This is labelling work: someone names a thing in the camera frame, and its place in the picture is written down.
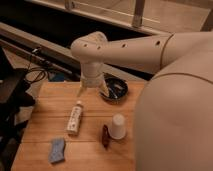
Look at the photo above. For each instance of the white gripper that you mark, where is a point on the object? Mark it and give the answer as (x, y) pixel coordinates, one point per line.
(92, 77)

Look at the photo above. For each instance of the white plastic bottle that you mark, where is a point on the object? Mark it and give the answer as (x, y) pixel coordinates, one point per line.
(75, 118)

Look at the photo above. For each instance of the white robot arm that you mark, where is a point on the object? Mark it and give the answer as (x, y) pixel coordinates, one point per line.
(173, 120)

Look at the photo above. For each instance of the dark ceramic bowl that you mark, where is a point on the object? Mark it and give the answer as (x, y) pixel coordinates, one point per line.
(118, 89)

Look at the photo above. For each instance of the dark red pocket knife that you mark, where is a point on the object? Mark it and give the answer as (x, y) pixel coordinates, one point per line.
(105, 136)

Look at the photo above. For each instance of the white paper cup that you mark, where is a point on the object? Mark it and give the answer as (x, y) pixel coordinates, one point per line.
(117, 128)

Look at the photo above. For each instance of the wooden table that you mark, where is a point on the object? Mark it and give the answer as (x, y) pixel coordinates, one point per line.
(83, 152)

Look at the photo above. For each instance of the blue sponge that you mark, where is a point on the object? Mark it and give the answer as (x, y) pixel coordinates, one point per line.
(57, 151)

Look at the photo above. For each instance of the black chair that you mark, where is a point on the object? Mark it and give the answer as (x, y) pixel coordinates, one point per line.
(13, 96)

